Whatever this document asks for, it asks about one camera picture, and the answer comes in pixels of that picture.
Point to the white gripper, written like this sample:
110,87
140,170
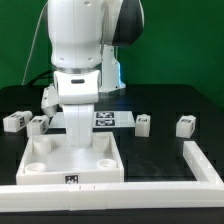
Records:
77,94

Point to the white square tabletop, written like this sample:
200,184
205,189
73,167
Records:
50,159

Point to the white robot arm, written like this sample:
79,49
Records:
78,31

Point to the white marker tag sheet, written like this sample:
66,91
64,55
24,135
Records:
102,119

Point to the white L-shaped fence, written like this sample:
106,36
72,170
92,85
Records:
206,190

